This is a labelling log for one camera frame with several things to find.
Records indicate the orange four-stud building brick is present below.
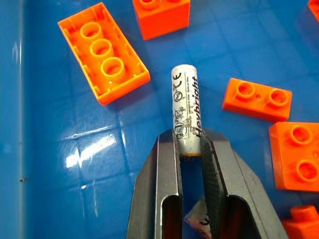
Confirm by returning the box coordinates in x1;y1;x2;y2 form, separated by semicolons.
268;121;319;192

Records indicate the tall orange building brick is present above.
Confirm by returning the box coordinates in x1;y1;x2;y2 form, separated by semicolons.
132;0;191;41

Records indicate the blue plastic bin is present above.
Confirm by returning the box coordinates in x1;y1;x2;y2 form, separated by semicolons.
0;0;319;239

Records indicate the orange brick corner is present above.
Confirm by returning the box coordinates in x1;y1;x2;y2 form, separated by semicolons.
308;0;319;17

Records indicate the orange two-stud flat brick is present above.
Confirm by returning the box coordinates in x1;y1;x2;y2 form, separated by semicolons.
221;78;293;122

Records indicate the small orange building brick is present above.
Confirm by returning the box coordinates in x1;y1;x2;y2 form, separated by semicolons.
281;204;319;239

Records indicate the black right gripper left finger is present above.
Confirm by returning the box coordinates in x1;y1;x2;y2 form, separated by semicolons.
126;129;184;239

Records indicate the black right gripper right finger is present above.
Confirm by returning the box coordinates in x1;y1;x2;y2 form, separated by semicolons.
200;127;289;239

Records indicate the white Heybright battery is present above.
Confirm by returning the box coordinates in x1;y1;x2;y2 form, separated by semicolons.
170;64;203;159

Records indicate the orange eight-stud brick upside down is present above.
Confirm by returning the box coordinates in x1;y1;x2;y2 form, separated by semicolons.
57;2;151;106

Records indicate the white battery with black print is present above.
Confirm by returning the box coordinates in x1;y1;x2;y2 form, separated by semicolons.
184;196;212;239

